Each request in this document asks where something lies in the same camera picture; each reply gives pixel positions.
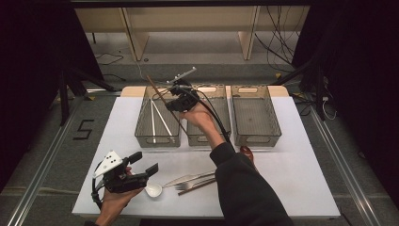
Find person's right hand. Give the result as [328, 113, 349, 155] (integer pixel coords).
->
[180, 105, 217, 135]

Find white table cover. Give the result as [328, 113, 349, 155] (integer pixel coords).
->
[72, 95, 342, 219]

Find black floor cable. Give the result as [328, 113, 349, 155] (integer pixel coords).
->
[94, 52, 126, 83]

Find left hand-held gripper black cable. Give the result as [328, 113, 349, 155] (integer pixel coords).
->
[90, 161, 107, 210]

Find silver metal chopsticks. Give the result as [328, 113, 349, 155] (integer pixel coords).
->
[152, 100, 176, 139]

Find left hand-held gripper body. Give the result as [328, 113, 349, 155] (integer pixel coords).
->
[92, 150, 149, 194]

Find white plug with cable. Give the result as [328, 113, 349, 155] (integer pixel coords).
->
[322, 96, 338, 121]

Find black curtain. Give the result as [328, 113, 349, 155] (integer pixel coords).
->
[291, 0, 399, 208]
[0, 0, 104, 192]

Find aluminium floor rail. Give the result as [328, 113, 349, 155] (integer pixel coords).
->
[6, 93, 86, 226]
[309, 106, 382, 226]

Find black metal stand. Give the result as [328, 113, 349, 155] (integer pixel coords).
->
[271, 56, 327, 121]
[57, 67, 117, 126]

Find smoky clear plastic bin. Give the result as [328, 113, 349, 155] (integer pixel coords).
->
[134, 85, 184, 149]
[186, 83, 232, 147]
[231, 84, 282, 148]

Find white floor cable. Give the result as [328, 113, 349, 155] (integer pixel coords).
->
[136, 60, 177, 86]

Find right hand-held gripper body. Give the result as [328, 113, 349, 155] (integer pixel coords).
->
[167, 66, 200, 113]

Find bundle of hanging black cables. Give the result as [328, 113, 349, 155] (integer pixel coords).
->
[253, 5, 307, 69]

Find reddish brown wooden spoon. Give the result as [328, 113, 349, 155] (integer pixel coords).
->
[239, 145, 256, 168]

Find white chopstick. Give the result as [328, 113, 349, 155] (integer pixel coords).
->
[150, 99, 157, 144]

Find person's left hand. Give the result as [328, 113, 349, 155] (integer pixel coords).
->
[98, 187, 143, 218]

